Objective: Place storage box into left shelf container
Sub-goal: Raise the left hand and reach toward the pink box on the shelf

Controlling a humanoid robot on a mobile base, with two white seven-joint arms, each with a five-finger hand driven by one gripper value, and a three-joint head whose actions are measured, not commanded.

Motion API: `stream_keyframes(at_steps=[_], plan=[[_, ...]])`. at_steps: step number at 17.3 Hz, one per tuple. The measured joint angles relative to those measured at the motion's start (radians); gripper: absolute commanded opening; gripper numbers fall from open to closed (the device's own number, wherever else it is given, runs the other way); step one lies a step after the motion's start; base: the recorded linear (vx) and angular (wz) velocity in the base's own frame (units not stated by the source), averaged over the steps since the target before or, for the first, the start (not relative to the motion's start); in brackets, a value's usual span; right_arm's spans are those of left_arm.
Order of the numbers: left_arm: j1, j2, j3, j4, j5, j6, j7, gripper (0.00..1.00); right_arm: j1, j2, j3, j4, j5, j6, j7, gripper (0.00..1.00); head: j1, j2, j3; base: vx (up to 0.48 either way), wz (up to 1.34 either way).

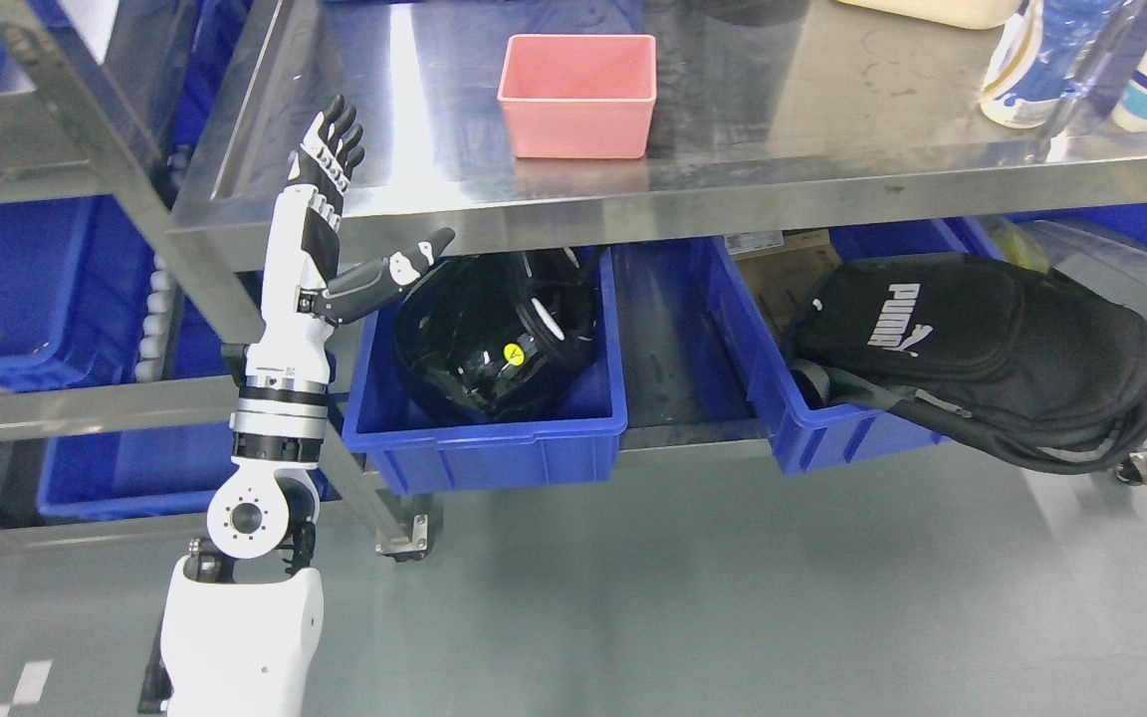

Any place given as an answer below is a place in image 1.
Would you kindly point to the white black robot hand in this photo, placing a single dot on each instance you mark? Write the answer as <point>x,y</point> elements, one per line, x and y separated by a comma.
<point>305,295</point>

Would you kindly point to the pink plastic storage box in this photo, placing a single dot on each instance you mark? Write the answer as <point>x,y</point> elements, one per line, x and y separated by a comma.
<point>579,96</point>

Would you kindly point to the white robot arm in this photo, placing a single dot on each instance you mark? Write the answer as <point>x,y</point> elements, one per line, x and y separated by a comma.
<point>244,607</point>

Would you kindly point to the blue shelf bin upper left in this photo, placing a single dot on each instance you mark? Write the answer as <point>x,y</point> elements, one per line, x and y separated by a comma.
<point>74,280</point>

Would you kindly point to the blue shelf bin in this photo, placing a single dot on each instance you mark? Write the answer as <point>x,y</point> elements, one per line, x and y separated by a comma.
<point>74,280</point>
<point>165,471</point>

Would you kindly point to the blue shelf bin lower left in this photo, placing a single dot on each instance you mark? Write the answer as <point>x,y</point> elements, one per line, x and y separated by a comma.
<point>165,471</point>

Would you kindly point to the stainless steel shelf rack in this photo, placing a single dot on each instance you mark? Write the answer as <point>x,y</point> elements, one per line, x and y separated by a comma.
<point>77,134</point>

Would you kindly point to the cardboard box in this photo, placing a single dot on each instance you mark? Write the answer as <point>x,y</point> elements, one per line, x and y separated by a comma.
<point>781,269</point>

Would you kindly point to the blue bin with helmet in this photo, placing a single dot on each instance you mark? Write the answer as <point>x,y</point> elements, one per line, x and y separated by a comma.
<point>575,443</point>

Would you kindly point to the black helmet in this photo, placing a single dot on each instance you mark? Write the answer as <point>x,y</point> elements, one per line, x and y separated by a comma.
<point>499,337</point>

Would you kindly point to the stainless steel table cart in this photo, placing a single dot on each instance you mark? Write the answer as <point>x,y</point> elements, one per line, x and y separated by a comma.
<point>770,115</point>

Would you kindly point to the blue bin with backpack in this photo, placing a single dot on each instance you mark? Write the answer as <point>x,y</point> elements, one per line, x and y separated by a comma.
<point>812,418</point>

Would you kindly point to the black Puma backpack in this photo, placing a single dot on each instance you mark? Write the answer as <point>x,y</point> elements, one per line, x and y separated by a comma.
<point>1025,366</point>

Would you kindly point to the beige tray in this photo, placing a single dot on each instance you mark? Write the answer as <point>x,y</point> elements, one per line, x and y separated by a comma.
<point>959,14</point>

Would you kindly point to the plastic water bottle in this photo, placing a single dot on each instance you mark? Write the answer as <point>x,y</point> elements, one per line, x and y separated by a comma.
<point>1041,47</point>

